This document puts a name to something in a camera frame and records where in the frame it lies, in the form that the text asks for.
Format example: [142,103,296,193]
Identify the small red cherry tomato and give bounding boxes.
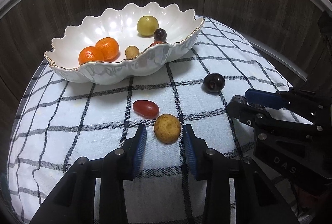
[150,41,165,47]

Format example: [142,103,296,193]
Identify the blue white checkered cloth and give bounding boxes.
[6,18,292,223]

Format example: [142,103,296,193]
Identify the green round plum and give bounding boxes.
[137,16,159,37]

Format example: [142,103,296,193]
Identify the brown longan fruit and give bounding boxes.
[125,45,140,59]
[154,114,181,144]

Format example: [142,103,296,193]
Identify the blueberry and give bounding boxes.
[231,95,248,106]

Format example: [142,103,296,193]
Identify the white scalloped ceramic bowl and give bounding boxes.
[44,1,204,85]

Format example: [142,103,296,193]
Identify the orange mandarin near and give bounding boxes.
[78,46,105,65]

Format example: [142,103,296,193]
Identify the dark grape in bowl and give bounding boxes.
[154,28,167,42]

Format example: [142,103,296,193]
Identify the orange mandarin far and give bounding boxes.
[95,37,119,62]

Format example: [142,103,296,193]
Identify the orange mandarin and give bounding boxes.
[95,37,119,62]
[78,46,105,65]

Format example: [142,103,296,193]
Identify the red oblong cherry tomato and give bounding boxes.
[133,100,159,118]

